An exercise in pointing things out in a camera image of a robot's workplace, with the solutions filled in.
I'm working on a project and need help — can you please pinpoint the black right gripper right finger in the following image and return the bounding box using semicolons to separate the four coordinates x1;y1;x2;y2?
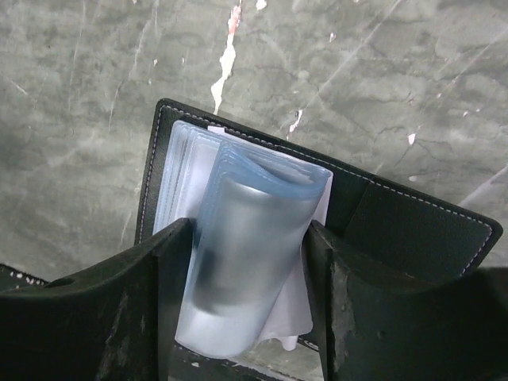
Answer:
303;221;507;380

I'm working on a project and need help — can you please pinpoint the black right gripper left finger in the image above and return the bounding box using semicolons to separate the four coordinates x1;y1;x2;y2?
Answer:
1;218;193;380

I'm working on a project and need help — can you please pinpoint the black leather card holder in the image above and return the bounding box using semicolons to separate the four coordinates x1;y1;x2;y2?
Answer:
137;98;502;285

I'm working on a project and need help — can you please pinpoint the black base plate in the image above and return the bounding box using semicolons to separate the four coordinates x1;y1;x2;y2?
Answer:
1;264;324;380

